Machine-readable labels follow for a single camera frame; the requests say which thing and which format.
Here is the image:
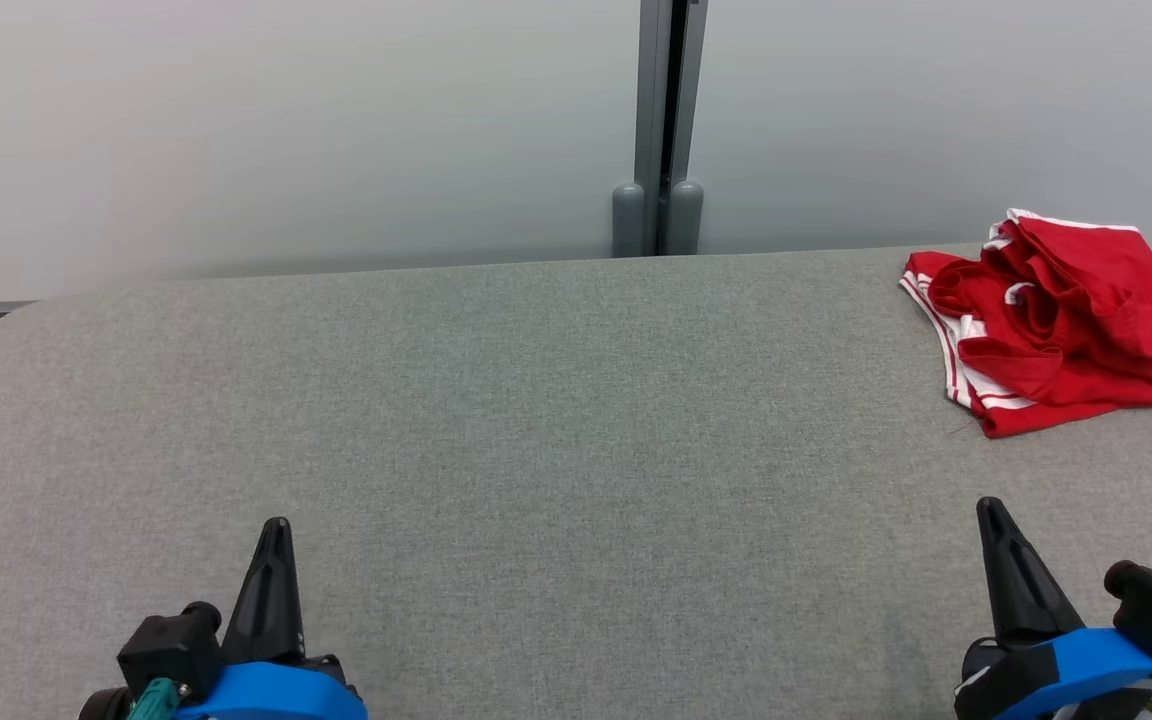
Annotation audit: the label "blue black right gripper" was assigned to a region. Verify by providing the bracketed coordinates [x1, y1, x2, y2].
[953, 497, 1152, 720]

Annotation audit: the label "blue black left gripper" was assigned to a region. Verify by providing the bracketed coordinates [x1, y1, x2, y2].
[176, 517, 370, 720]

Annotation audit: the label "red jersey with white sleeves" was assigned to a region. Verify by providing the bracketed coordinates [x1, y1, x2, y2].
[900, 248, 1152, 440]

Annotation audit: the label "red shorts with white stripe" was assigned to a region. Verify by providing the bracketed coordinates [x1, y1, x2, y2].
[981, 207, 1152, 389]

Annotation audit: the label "teal left camera connector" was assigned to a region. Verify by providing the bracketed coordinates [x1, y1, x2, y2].
[128, 676, 183, 720]

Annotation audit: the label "grey rounded post foot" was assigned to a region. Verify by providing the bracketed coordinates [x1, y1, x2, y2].
[668, 179, 706, 257]
[611, 181, 648, 259]

